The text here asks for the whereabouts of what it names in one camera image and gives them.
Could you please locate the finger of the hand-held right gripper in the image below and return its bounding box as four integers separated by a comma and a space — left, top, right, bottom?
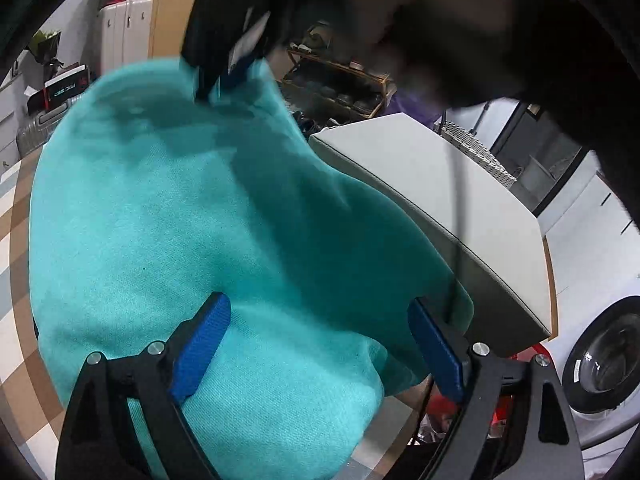
220, 55, 263, 93

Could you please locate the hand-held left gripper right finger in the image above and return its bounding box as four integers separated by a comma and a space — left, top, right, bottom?
407, 297, 586, 480

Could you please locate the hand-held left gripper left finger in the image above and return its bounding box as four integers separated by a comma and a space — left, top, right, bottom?
54, 291, 232, 480

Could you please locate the teal zip jacket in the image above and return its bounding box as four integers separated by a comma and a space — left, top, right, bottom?
27, 57, 476, 480

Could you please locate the person's right hand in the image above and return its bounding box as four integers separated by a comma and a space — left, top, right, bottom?
345, 0, 526, 111

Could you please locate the tan wooden door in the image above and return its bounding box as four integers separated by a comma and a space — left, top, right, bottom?
150, 0, 211, 61

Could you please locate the red object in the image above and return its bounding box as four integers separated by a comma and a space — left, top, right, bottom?
427, 342, 551, 441

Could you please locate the pile of sandals and shoes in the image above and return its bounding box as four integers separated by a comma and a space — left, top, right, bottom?
287, 110, 346, 137

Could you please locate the white upright suitcase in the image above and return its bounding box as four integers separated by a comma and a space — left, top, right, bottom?
97, 0, 153, 76

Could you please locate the grey white box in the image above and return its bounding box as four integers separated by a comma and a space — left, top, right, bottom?
307, 112, 553, 356

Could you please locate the black box with red stripe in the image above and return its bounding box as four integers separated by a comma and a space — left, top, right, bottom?
27, 65, 93, 113

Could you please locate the dark wrapped flower bouquet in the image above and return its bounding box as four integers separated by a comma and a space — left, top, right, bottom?
27, 30, 66, 67

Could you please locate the white washing machine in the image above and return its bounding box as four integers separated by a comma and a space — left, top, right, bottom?
560, 295, 640, 448

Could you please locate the purple bag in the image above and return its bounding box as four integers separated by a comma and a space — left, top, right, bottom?
385, 87, 442, 127

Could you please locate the white cabinet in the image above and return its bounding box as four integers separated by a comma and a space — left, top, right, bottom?
540, 160, 640, 311

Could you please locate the checked bed sheet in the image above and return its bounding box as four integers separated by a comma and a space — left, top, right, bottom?
0, 155, 421, 480

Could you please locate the white woven laundry basket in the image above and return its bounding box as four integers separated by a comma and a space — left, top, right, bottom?
440, 120, 516, 191

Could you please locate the silver suitcase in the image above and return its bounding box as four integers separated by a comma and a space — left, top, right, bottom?
15, 100, 76, 156

